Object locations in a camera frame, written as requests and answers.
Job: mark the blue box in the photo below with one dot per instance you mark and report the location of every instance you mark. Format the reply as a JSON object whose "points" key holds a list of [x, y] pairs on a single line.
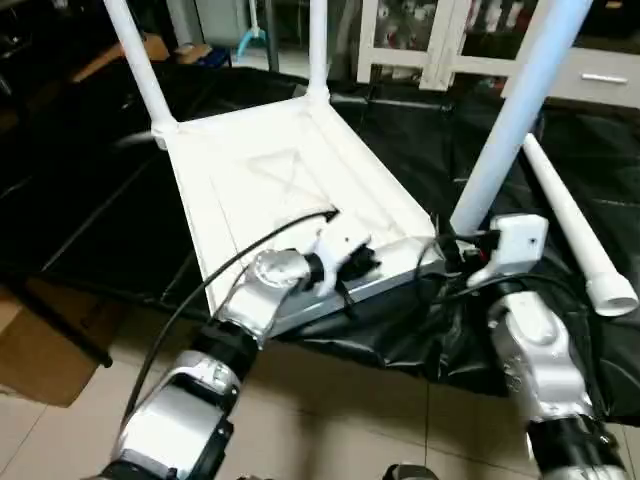
{"points": [[212, 55]]}

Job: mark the white glass-door cabinet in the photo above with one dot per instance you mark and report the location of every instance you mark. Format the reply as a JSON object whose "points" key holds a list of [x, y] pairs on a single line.
{"points": [[430, 40]]}

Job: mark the brown cardboard box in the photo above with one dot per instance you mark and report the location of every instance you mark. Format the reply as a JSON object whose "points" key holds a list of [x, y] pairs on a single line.
{"points": [[45, 350]]}

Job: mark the teal and white pole tool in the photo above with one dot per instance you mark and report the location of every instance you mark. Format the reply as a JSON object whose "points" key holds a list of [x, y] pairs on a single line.
{"points": [[250, 40]]}

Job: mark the black mat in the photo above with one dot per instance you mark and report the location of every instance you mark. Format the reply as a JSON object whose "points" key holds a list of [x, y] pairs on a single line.
{"points": [[90, 200]]}

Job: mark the white plastic table top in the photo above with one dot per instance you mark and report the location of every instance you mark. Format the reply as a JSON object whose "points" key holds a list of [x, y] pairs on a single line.
{"points": [[280, 180]]}

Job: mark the white drawer unit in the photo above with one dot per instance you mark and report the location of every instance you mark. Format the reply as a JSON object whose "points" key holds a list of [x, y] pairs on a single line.
{"points": [[590, 78]]}

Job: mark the dark metal stand pole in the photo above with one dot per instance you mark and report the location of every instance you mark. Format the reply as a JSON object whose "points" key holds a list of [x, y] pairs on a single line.
{"points": [[271, 35]]}

